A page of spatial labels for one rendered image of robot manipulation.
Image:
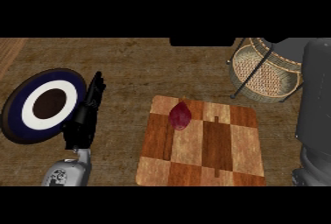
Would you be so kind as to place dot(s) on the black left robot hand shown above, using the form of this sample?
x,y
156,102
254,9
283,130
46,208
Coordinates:
x,y
84,116

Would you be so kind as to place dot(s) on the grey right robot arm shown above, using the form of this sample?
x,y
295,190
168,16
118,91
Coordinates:
x,y
316,110

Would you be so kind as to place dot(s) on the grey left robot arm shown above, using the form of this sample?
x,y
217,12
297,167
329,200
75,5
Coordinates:
x,y
68,172

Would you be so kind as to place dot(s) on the red-purple sweet potato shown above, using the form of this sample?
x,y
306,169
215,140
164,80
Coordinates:
x,y
180,116

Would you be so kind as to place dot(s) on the checkered wooden cutting board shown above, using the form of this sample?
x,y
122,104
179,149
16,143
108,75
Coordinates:
x,y
207,148

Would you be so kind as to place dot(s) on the blue and white round plate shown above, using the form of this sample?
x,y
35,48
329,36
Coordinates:
x,y
43,105

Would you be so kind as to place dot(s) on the tiered wicker basket, black frame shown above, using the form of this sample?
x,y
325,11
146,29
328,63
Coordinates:
x,y
263,78

